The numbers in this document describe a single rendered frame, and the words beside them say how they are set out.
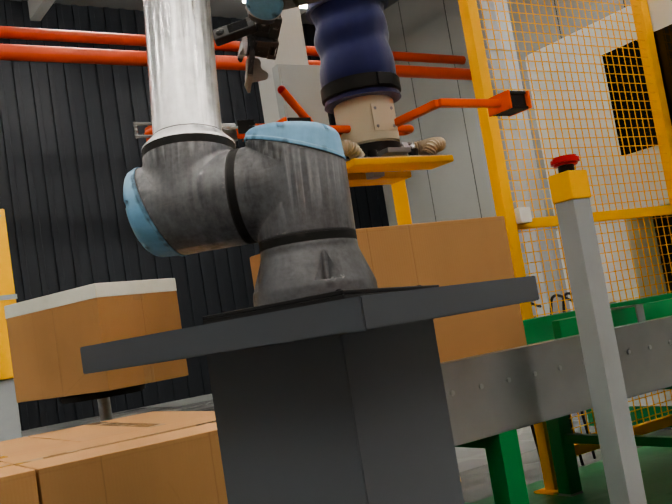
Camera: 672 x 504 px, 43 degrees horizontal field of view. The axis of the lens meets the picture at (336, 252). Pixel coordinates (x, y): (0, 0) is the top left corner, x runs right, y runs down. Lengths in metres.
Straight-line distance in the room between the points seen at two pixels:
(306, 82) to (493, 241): 1.37
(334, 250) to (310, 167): 0.13
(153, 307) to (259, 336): 2.44
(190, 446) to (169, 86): 0.81
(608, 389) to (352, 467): 1.09
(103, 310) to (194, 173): 2.05
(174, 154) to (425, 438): 0.56
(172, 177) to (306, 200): 0.21
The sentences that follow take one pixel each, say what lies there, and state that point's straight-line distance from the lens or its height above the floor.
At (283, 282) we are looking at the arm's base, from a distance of 1.23.
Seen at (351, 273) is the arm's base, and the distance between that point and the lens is 1.24.
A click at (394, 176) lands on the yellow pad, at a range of 2.52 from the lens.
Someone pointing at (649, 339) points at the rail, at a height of 0.55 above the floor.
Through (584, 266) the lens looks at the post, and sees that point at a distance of 2.13.
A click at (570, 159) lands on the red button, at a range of 2.16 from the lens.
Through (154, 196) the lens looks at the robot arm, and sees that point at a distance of 1.33.
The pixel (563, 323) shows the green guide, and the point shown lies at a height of 0.63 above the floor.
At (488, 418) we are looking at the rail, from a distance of 2.12.
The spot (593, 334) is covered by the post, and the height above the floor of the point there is 0.60.
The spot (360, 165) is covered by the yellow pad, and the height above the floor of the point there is 1.12.
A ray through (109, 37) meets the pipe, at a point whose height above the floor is 4.64.
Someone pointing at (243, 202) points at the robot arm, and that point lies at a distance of 1.28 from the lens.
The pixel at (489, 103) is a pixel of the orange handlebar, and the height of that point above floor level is 1.24.
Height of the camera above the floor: 0.72
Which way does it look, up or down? 5 degrees up
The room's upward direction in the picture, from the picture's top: 9 degrees counter-clockwise
